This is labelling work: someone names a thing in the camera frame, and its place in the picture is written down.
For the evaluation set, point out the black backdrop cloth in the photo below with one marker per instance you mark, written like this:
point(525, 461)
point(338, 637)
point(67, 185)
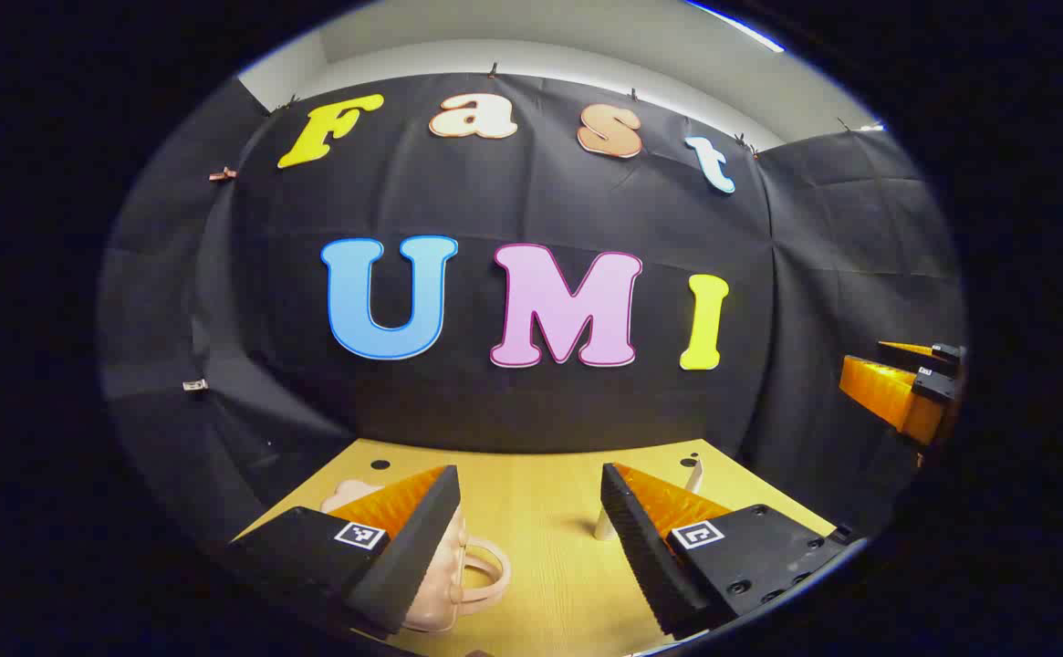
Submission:
point(495, 201)

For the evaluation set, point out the copper clip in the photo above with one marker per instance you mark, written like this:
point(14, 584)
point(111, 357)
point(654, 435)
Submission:
point(223, 173)

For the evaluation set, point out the silver clip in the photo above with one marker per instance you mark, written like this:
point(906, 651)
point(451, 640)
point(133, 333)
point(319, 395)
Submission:
point(195, 385)

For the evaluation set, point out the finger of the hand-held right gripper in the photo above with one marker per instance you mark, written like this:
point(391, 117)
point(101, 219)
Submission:
point(887, 392)
point(946, 354)

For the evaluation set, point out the pink suitcase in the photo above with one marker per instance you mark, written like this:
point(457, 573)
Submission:
point(444, 607)

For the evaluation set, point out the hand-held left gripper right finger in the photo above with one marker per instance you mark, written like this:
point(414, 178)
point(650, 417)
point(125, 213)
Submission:
point(645, 547)

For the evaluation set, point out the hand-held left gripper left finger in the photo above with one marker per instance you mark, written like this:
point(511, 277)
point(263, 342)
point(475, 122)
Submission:
point(417, 547)

